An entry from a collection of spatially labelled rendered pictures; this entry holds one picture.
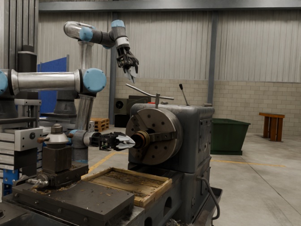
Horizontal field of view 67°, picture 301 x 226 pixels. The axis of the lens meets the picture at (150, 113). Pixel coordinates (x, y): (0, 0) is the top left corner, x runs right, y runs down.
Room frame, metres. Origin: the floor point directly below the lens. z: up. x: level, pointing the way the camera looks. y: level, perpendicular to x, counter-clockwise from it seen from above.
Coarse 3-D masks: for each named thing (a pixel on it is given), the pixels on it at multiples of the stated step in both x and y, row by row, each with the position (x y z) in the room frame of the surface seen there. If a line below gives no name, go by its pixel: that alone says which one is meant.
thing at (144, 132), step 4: (136, 132) 1.14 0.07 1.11; (140, 132) 1.13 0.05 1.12; (144, 132) 1.15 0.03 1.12; (132, 136) 1.12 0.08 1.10; (136, 136) 1.11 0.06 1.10; (140, 136) 1.10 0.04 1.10; (144, 136) 1.12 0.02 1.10; (148, 136) 1.15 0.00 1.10; (136, 140) 1.17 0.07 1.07; (140, 140) 1.20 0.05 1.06; (144, 140) 1.11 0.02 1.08; (148, 140) 1.14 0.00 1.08; (136, 144) 1.14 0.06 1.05; (140, 144) 1.10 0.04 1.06; (144, 144) 1.13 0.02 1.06; (148, 144) 1.15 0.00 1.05; (136, 148) 1.11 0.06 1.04
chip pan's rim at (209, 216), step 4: (212, 188) 1.82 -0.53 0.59; (216, 188) 1.81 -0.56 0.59; (216, 192) 1.80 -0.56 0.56; (220, 192) 1.78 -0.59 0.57; (220, 196) 1.65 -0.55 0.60; (208, 200) 1.69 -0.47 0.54; (204, 204) 1.59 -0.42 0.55; (200, 212) 1.48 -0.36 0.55; (212, 212) 1.46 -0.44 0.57; (208, 216) 1.34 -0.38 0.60; (212, 216) 1.48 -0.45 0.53; (196, 220) 1.38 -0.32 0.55; (208, 220) 1.36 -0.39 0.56; (208, 224) 1.37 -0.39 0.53
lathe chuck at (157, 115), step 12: (144, 120) 1.26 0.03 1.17; (156, 120) 1.23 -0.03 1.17; (168, 120) 1.20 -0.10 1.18; (132, 132) 1.29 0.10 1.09; (156, 132) 1.23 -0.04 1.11; (180, 132) 1.24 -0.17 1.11; (156, 144) 1.23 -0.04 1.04; (168, 144) 1.19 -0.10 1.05; (180, 144) 1.26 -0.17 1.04; (156, 156) 1.22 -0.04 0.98; (168, 156) 1.19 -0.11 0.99
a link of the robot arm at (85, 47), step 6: (84, 24) 1.63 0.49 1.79; (78, 42) 1.64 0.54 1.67; (84, 42) 1.63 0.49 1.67; (90, 42) 1.64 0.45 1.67; (84, 48) 1.64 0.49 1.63; (90, 48) 1.66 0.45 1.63; (84, 54) 1.64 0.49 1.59; (90, 54) 1.67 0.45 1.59; (84, 60) 1.64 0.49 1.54; (90, 60) 1.67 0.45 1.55; (84, 66) 1.64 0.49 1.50; (90, 66) 1.67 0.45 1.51; (78, 96) 1.61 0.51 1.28
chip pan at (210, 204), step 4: (216, 196) 1.78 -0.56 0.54; (212, 200) 1.70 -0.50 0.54; (208, 204) 1.63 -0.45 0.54; (212, 204) 1.63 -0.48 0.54; (204, 208) 1.57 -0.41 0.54; (208, 208) 1.57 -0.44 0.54; (212, 208) 1.57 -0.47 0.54; (204, 212) 1.51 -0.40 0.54; (208, 212) 1.51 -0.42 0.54; (200, 216) 1.45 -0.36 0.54; (204, 216) 1.45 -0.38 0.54; (200, 220) 1.40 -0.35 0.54; (204, 220) 1.40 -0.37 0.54; (196, 224) 1.35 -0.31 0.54; (200, 224) 1.35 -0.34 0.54; (204, 224) 1.35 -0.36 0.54
